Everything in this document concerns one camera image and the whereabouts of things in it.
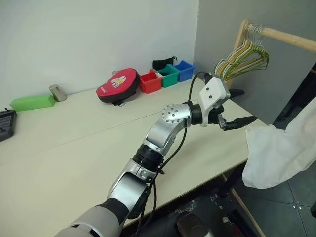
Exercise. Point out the red paddle case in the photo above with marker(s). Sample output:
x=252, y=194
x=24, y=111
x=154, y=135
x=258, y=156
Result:
x=116, y=85

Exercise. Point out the green plastic bin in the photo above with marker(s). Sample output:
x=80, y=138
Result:
x=170, y=80

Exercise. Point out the dark rounded shape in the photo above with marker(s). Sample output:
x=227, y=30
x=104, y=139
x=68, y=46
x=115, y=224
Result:
x=191, y=225

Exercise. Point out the black handheld controller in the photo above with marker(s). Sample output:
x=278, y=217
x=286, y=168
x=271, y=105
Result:
x=7, y=123

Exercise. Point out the blue plastic bin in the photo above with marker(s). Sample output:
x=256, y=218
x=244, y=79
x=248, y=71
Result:
x=186, y=74

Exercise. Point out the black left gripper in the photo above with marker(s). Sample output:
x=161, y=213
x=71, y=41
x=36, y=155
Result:
x=217, y=116

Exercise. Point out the silver metal cup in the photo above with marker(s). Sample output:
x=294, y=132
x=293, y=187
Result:
x=58, y=93

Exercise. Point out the red plastic bin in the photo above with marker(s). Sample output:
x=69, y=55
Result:
x=150, y=85

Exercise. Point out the white cloth garment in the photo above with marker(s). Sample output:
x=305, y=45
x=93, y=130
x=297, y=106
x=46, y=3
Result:
x=271, y=153

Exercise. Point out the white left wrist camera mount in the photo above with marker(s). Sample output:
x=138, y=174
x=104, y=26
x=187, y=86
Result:
x=212, y=91

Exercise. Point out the light wooden slat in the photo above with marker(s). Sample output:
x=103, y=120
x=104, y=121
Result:
x=244, y=209

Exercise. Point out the green rectangular block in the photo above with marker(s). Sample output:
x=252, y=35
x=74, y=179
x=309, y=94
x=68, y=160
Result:
x=32, y=102

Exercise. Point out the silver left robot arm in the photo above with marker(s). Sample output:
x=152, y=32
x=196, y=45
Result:
x=160, y=133

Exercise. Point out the hangers on wooden rack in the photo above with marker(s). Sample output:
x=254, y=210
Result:
x=284, y=37

